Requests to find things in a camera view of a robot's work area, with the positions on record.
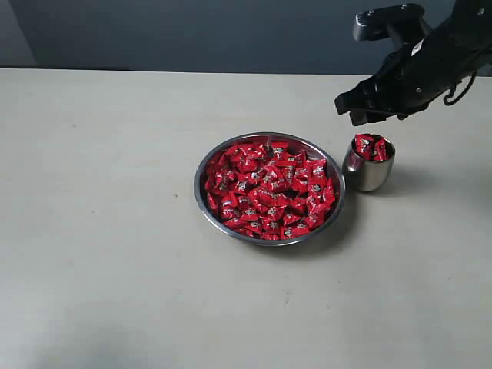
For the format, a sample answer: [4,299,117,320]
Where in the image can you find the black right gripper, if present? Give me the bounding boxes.
[334,34,480,126]

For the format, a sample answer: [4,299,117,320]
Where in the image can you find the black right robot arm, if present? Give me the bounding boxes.
[334,1,491,126]

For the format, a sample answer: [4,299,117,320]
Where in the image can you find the red candies inside cup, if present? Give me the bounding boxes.
[354,134,389,162]

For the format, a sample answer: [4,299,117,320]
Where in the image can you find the stainless steel cup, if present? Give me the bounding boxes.
[342,133,396,192]

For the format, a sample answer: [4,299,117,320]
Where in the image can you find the pile of red candies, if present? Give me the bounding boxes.
[204,139,337,241]

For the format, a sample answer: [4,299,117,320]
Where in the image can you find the round steel bowl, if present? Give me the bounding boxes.
[193,131,347,248]

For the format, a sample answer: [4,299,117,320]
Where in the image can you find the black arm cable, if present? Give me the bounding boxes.
[443,75,477,107]

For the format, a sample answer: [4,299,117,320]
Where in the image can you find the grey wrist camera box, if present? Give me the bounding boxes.
[353,3,431,48]

